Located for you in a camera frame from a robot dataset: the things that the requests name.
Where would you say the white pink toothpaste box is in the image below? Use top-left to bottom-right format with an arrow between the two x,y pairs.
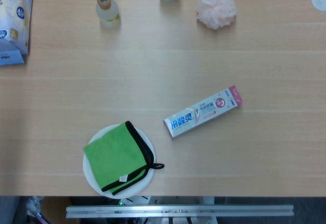
162,86 -> 245,139

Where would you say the white round plate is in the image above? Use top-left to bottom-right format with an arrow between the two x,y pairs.
83,124 -> 156,200

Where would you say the blue white tissue package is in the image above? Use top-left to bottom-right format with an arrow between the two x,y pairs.
0,0 -> 34,67

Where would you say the white round cable grommet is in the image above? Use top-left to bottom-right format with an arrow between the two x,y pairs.
311,0 -> 326,12

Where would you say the pink mesh bath sponge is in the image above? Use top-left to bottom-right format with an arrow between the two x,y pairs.
196,0 -> 238,30

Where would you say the aluminium profile rail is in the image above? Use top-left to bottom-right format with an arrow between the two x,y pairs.
66,205 -> 294,219

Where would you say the green microfiber cloth black trim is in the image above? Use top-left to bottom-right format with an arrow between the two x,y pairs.
83,120 -> 165,196

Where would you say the frosted glass bottle wooden cap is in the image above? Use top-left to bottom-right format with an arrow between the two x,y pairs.
95,0 -> 122,29

